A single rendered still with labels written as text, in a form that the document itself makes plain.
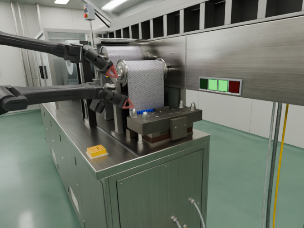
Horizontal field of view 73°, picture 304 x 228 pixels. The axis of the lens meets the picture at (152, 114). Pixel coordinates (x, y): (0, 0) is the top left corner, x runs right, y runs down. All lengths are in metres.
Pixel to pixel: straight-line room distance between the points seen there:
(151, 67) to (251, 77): 0.53
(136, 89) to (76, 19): 5.86
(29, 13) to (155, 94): 5.75
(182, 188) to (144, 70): 0.68
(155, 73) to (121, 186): 0.63
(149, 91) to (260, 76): 0.57
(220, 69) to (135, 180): 0.65
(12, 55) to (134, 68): 5.58
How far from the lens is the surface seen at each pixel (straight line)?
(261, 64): 0.94
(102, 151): 0.98
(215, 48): 1.07
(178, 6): 1.29
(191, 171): 1.19
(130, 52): 1.39
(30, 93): 0.80
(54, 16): 6.77
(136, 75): 1.13
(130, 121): 1.05
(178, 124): 1.06
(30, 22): 6.65
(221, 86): 1.04
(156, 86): 1.20
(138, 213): 1.08
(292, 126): 3.51
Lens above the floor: 1.32
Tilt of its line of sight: 15 degrees down
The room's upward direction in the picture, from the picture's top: 2 degrees counter-clockwise
